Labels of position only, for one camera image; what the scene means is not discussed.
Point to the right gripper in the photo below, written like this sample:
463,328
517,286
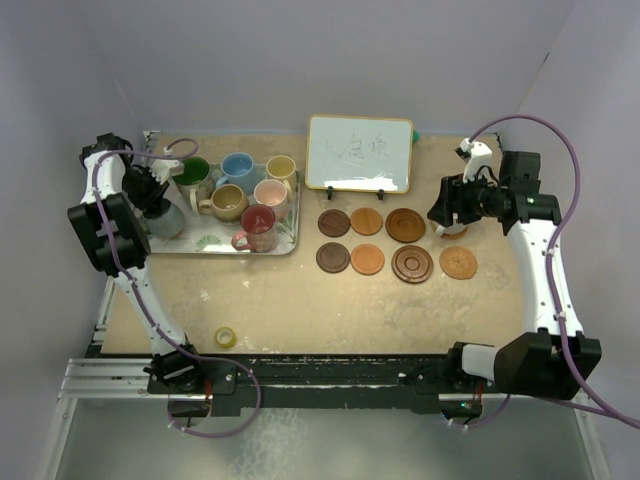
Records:
452,199

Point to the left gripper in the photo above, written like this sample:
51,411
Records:
158,191

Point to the white mug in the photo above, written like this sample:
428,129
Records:
447,231

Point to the grey stoneware cup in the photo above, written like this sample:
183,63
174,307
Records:
164,220

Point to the ringed brown wood coaster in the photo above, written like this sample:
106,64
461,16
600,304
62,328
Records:
412,264

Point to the floral serving tray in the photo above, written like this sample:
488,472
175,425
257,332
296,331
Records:
204,234

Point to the light wood coaster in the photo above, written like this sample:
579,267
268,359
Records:
366,221
367,259

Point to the dark walnut coaster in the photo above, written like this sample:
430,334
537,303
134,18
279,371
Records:
333,223
332,257

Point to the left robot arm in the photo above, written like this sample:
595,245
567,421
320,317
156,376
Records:
116,244

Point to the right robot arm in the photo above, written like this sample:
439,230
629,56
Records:
552,354

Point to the green interior mug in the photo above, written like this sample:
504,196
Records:
195,183

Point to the tan stoneware mug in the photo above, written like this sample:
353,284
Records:
227,204

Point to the light blue mug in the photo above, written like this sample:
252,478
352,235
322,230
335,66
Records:
239,169

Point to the yellow-framed whiteboard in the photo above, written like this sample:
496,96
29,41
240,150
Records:
359,154

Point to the red floral mug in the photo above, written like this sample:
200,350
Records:
258,231

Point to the pink mug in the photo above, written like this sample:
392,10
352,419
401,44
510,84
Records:
275,194

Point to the pale yellow mug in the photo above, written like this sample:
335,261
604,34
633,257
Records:
282,168

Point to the yellow tape roll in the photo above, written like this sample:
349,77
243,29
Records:
225,337

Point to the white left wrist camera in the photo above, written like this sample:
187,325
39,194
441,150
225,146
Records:
162,170

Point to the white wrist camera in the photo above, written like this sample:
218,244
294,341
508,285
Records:
162,170
477,157

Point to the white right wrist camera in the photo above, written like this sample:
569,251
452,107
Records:
477,157

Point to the aluminium frame rail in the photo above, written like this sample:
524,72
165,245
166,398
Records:
113,377

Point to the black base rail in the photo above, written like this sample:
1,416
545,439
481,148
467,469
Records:
420,383

